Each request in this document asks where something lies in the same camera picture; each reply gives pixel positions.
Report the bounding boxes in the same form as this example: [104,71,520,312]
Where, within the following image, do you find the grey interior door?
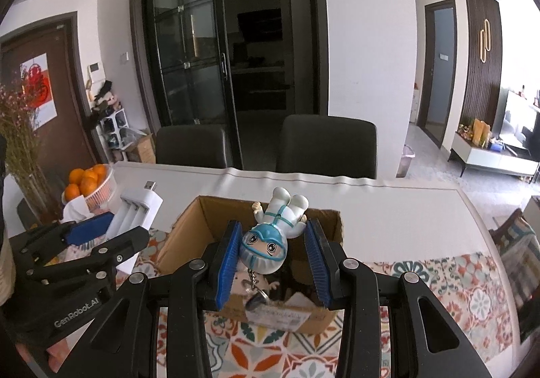
[424,0,458,151]

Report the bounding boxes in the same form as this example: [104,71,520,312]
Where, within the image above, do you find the white shoe rack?
[96,108,129,163]

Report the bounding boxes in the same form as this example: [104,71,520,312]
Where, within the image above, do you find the white fruit basket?
[62,165,116,212]

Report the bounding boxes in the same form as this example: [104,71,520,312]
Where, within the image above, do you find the tan wooden board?
[0,234,17,307]

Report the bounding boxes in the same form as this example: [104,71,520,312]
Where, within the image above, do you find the white television stand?
[449,131,540,182]

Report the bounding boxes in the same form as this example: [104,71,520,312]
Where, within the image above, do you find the cardboard box on floor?
[127,133,157,164]

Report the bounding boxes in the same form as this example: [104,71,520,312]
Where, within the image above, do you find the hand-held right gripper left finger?
[82,220,243,378]

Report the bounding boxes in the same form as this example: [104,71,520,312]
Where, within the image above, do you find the medic figurine keychain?
[238,186,309,311]

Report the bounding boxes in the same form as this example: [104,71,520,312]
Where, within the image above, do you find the glass vase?
[8,169,57,220]

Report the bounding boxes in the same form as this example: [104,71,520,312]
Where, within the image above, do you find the dark glass sliding door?
[141,0,243,170]

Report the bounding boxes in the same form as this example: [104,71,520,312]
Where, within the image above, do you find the dried flower bouquet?
[0,84,49,214]

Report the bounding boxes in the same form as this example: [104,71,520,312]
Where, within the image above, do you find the dark slatted wall panel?
[460,0,505,138]

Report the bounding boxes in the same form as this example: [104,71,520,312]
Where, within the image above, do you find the dark grey object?
[17,201,43,231]

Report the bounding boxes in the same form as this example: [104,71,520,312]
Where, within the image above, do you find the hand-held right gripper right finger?
[304,218,492,378]

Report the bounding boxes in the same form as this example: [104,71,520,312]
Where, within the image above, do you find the patterned tile-print tablecloth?
[46,228,526,378]

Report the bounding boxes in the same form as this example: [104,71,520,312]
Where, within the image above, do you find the black range hood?
[237,8,282,43]

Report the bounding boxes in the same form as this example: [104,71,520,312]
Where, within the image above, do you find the small trash bin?
[397,144,416,178]

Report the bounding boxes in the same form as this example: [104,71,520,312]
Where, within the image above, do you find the white tissue paper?
[63,196,91,222]

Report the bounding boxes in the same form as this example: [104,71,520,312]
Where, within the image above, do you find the clear plastic bag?
[118,127,150,148]

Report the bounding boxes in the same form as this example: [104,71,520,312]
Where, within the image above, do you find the dark grey dining chair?
[155,125,235,170]
[275,115,378,179]

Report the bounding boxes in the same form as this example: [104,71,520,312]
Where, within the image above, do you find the flat screen television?
[500,90,540,151]

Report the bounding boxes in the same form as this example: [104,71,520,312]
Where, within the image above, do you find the yellow paper bags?
[472,118,492,146]

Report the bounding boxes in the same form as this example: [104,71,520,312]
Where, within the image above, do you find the pile of slippers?
[86,80,123,117]

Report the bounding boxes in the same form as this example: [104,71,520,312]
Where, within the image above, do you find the brown cardboard box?
[155,196,343,336]

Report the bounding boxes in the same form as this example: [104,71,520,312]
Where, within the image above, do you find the white battery charger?
[103,180,164,273]

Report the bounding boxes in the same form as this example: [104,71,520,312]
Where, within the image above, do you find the gold loop wall lamp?
[479,19,492,64]

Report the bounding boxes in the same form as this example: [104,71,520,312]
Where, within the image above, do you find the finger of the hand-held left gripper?
[12,211,115,266]
[23,227,151,288]

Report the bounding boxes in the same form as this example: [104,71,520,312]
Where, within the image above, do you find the red and white door poster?
[19,53,57,125]

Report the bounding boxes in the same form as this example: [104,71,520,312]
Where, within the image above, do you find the brown entrance door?
[0,12,100,176]

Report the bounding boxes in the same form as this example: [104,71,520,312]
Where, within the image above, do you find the patterned cushion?
[489,209,540,264]

